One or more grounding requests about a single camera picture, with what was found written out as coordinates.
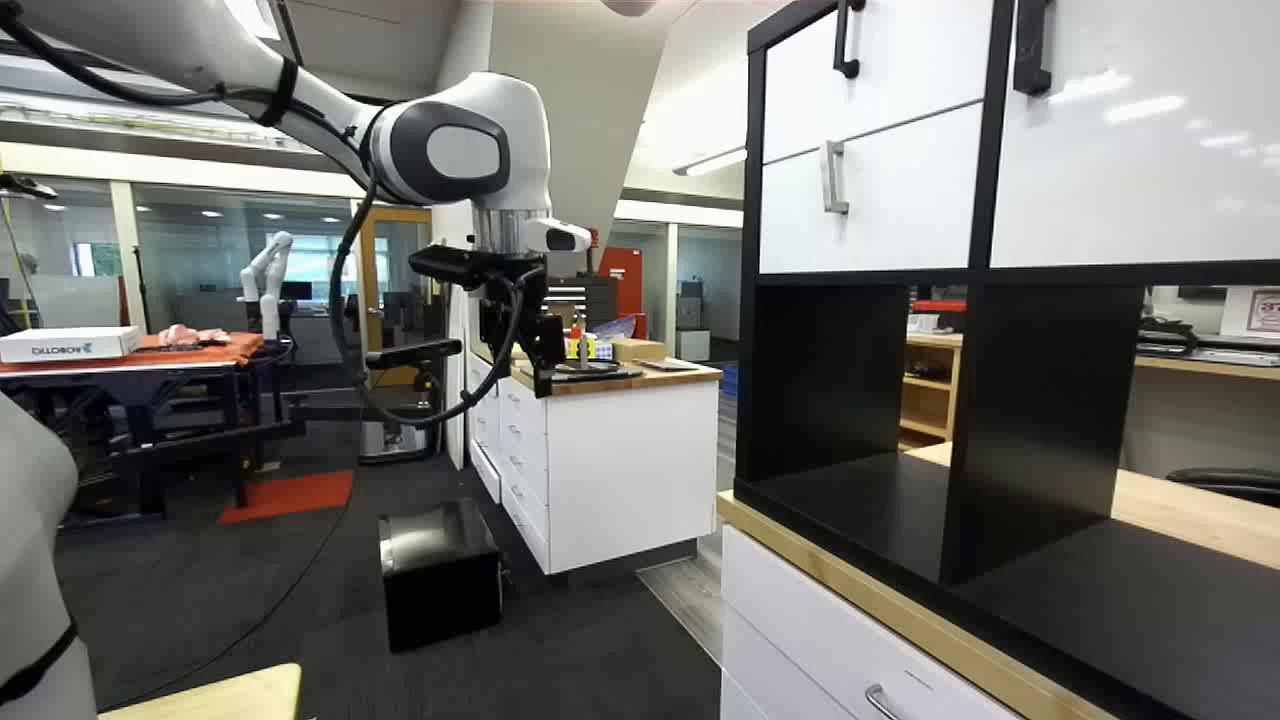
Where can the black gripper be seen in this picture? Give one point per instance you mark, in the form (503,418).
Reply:
(542,321)

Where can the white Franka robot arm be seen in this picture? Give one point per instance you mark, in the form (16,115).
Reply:
(443,145)

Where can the small white robot arm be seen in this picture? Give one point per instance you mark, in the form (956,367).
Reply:
(265,272)

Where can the wooden open shelf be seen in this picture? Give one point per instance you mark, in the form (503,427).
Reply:
(935,386)

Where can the small wooden box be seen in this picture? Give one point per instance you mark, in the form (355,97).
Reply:
(641,351)

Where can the red cabinet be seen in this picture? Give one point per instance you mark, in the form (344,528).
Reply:
(624,284)

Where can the white island cabinet wooden top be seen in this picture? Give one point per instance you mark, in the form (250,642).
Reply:
(624,467)

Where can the black metal stand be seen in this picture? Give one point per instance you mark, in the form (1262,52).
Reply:
(400,403)

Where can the black box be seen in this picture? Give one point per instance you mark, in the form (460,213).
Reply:
(436,573)

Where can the red floor mat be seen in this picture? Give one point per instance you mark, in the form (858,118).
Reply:
(284,498)

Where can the white base cabinet wooden counter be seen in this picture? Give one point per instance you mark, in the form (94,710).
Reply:
(803,625)

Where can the black table with red top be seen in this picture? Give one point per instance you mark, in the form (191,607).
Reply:
(173,361)

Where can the light wooden table corner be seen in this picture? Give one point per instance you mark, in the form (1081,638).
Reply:
(222,697)

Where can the flat white box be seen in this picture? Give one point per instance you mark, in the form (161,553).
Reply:
(64,345)

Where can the white cabinet door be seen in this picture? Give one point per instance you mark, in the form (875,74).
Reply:
(1147,132)

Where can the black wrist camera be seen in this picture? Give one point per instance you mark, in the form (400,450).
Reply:
(464,265)

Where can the black shelf unit frame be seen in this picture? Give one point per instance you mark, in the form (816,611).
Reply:
(1043,403)

